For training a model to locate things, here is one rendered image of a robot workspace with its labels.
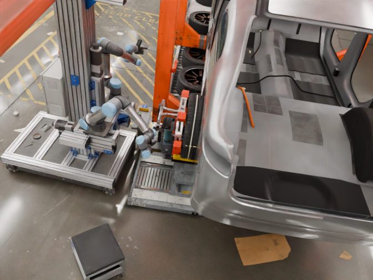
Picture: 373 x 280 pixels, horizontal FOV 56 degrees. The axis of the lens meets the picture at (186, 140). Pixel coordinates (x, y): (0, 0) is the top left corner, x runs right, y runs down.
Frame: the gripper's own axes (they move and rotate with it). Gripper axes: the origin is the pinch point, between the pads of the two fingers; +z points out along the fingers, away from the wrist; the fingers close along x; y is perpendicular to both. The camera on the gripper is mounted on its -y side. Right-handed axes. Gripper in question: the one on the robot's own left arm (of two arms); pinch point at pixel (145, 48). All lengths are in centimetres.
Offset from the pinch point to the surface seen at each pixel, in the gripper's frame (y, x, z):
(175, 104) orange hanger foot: 60, 47, -10
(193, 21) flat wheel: -69, -46, 238
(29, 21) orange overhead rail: 24, 189, -333
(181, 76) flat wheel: 29, 7, 88
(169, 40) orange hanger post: -4, 58, -51
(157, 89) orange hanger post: 44, 34, -28
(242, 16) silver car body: -26, 126, -46
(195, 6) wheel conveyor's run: -115, -91, 348
